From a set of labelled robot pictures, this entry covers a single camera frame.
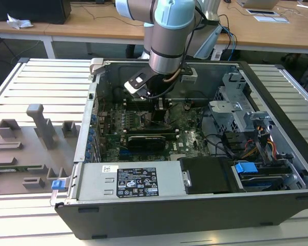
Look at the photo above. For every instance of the green RAM stick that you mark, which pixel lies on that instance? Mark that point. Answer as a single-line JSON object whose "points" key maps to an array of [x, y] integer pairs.
{"points": [[20, 168]]}

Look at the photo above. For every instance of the blue plastic latch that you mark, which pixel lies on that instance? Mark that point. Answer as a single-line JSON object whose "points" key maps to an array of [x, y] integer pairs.
{"points": [[59, 185]]}

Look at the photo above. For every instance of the black graphics card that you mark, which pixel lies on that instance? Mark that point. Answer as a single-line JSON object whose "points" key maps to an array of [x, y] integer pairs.
{"points": [[146, 144]]}

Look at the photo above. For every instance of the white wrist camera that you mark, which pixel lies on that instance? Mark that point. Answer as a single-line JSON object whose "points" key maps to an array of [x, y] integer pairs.
{"points": [[131, 88]]}

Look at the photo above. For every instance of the metal locking lever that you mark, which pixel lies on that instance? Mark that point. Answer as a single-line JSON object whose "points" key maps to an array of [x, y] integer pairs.
{"points": [[136, 106], [159, 124]]}

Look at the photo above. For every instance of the pale blue teach pendant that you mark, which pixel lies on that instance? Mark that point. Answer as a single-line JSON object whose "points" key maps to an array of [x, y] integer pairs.
{"points": [[206, 46]]}

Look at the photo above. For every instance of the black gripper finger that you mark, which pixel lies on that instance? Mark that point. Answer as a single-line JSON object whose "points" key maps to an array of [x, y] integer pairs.
{"points": [[161, 104]]}

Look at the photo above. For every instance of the black plastic shroud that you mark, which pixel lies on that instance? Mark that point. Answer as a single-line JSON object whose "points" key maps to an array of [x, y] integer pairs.
{"points": [[210, 176]]}

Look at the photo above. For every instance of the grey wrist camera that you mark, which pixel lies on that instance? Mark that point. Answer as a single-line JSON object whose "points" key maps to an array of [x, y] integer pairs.
{"points": [[190, 77]]}

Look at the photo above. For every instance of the black grey PC case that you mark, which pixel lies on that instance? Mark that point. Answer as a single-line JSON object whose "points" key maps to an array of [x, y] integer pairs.
{"points": [[169, 217]]}

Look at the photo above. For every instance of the grey parts rack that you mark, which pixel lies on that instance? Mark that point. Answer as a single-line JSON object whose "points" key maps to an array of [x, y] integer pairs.
{"points": [[28, 143]]}

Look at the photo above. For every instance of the black computer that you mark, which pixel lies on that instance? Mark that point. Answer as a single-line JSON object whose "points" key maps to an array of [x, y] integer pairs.
{"points": [[28, 10]]}

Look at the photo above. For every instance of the green motherboard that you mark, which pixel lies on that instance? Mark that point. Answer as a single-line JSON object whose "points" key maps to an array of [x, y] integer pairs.
{"points": [[190, 143]]}

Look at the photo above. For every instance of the black RAM slot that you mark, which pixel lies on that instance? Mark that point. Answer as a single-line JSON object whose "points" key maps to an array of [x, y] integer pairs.
{"points": [[151, 131], [136, 129], [151, 135], [130, 102]]}

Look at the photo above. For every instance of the grey metal drive cage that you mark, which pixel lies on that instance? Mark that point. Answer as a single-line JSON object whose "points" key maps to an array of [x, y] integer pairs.
{"points": [[226, 112]]}

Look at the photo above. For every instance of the CPU socket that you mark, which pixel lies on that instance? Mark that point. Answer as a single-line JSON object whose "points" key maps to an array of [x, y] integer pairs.
{"points": [[143, 120]]}

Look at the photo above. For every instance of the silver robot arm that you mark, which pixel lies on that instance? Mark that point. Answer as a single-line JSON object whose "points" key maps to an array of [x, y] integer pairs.
{"points": [[166, 46]]}

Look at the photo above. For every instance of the hard disk in blue carrier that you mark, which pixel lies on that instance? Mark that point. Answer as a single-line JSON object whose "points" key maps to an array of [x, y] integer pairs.
{"points": [[245, 169]]}

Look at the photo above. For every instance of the grey power supply unit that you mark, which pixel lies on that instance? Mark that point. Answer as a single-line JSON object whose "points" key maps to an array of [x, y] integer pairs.
{"points": [[97, 179]]}

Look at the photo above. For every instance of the grey case latch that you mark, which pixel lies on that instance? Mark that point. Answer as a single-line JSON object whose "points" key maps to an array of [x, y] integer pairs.
{"points": [[96, 64]]}

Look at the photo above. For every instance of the wooden desk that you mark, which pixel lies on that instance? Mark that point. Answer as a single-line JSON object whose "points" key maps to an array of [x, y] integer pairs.
{"points": [[92, 28]]}

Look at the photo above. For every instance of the crumpled white paper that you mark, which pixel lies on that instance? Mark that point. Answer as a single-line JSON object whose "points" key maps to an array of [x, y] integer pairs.
{"points": [[18, 23]]}

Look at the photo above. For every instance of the small white box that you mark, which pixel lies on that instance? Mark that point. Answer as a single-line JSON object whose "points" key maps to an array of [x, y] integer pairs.
{"points": [[216, 55]]}

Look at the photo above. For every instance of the silver laptop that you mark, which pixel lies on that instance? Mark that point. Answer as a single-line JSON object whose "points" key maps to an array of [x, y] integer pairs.
{"points": [[259, 3]]}

